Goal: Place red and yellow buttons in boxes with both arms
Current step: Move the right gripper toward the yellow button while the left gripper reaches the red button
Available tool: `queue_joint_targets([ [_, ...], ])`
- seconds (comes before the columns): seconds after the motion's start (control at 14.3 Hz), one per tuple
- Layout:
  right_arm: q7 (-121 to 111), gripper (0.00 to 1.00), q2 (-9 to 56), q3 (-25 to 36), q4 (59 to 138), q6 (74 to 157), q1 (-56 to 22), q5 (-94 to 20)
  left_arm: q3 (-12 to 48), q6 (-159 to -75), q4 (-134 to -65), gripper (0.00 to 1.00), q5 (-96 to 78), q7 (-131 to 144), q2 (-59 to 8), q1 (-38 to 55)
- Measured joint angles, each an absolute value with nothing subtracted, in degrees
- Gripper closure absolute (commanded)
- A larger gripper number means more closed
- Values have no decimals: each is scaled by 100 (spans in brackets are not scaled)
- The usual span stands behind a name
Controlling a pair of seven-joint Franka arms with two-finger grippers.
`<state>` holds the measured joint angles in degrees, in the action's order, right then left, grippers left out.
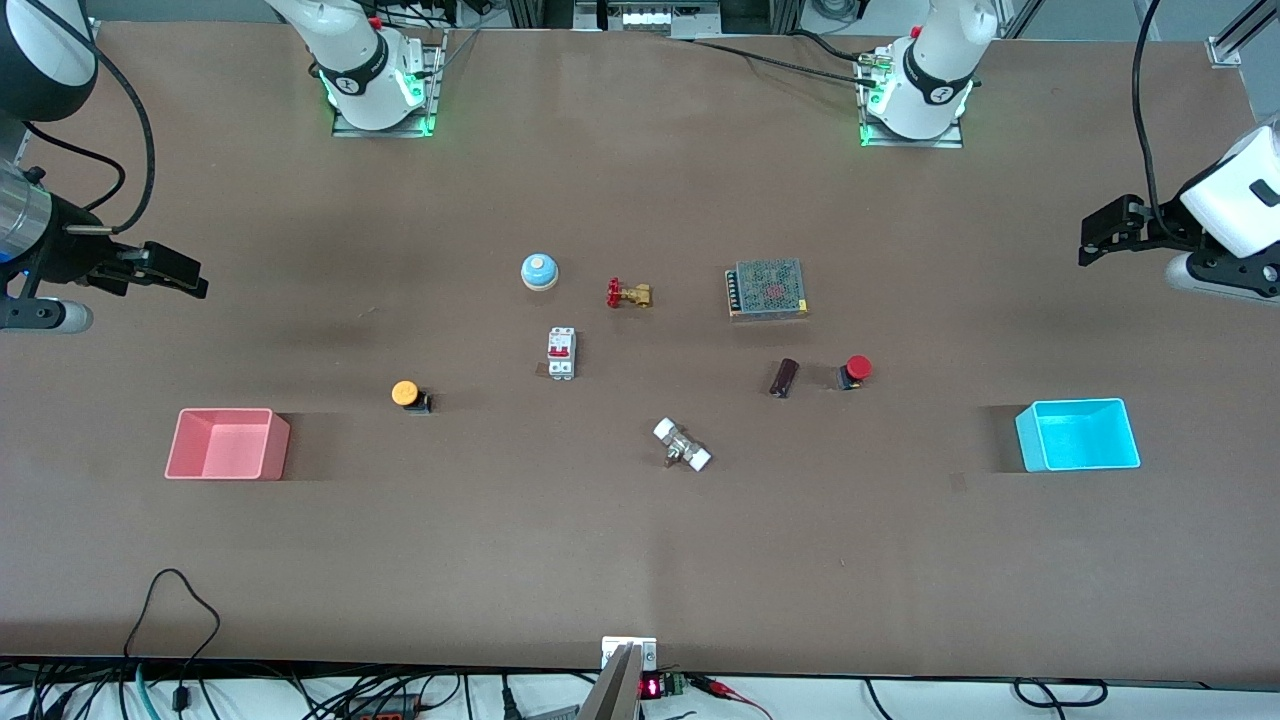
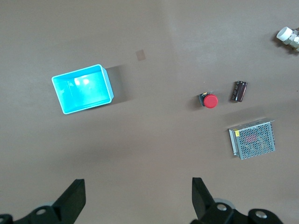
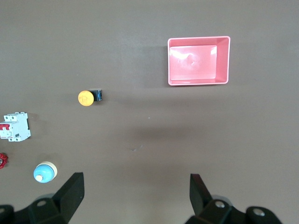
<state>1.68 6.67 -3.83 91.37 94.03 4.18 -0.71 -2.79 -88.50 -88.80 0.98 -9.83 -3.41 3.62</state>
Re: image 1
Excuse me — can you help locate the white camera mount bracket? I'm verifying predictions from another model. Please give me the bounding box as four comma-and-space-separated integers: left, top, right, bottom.
601, 636, 658, 672

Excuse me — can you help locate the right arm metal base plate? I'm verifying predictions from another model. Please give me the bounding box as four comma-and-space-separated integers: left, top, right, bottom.
332, 28, 447, 139

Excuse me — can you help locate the black coiled cable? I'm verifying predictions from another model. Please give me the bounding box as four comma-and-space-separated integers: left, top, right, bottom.
1013, 677, 1109, 710

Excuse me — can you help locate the cyan plastic box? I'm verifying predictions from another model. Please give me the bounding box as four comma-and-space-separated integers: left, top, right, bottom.
1015, 397, 1142, 473

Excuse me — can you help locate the grey camera mount bar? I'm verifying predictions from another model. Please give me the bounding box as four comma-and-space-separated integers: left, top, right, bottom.
577, 644, 642, 720

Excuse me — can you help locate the black cable to arm base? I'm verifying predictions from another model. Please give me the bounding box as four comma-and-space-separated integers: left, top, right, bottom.
690, 28, 883, 87

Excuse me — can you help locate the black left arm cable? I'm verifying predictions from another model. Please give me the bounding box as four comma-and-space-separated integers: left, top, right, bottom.
1131, 0, 1173, 243

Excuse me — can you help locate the red clip lead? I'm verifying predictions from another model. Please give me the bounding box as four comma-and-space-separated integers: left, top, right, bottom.
688, 676, 773, 720

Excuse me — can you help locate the black looped thin cable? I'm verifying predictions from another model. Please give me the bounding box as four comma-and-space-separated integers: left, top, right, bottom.
123, 568, 222, 713

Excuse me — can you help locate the lit control unit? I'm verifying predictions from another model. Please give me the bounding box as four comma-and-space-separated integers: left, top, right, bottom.
574, 0, 723, 39

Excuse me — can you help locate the aluminium frame profile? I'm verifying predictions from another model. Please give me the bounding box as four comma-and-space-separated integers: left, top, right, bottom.
1206, 0, 1280, 68

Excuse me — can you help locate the metal mesh power supply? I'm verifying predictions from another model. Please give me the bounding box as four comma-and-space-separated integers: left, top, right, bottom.
726, 258, 810, 321

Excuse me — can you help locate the pink plastic box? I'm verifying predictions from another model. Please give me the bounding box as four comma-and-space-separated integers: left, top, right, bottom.
164, 407, 292, 482

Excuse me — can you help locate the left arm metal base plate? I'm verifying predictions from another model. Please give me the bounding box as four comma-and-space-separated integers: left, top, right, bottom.
857, 45, 965, 150

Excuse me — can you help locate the metal white pipe fitting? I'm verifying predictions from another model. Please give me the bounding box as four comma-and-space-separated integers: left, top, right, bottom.
652, 417, 713, 473

